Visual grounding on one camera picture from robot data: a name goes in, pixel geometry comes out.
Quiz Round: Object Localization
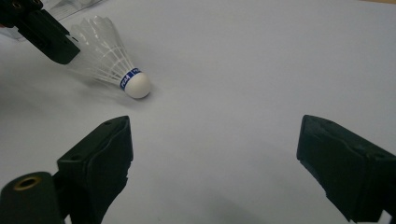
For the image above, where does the clear plastic tray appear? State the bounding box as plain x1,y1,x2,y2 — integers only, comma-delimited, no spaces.
0,0,106,45

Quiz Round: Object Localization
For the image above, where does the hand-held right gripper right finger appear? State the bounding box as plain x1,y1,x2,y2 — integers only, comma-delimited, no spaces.
296,114,396,223

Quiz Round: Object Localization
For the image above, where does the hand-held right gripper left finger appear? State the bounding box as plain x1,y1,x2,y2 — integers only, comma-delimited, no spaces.
57,115,134,224

